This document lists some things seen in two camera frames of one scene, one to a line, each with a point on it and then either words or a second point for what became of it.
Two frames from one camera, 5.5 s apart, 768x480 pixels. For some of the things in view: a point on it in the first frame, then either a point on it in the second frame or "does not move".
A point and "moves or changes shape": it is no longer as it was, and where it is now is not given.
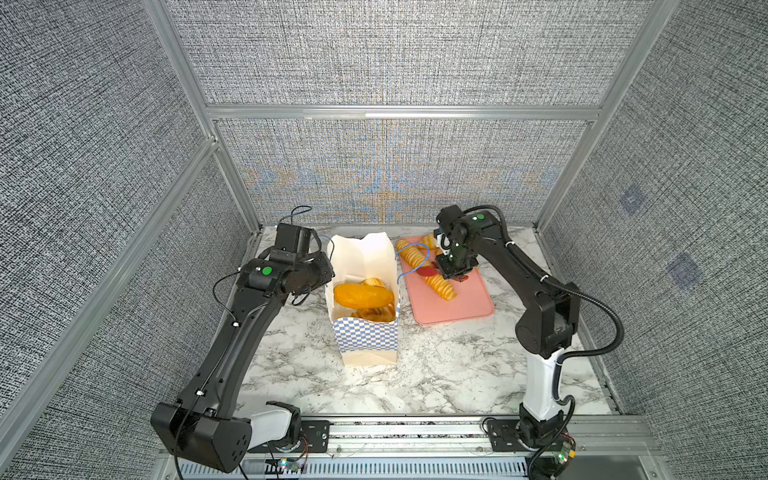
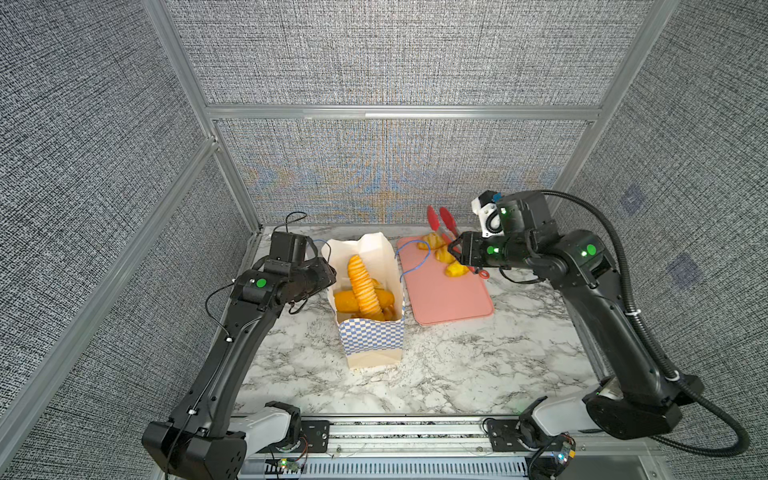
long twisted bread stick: x=419 y=259 → x=367 y=297
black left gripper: x=327 y=272 does not move
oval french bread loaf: x=362 y=296 does not move
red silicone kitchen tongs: x=426 y=270 moves or changes shape
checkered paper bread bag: x=353 y=258 does not move
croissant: x=429 y=240 does not move
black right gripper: x=449 y=272 → x=471 y=249
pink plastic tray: x=428 y=306 does not move
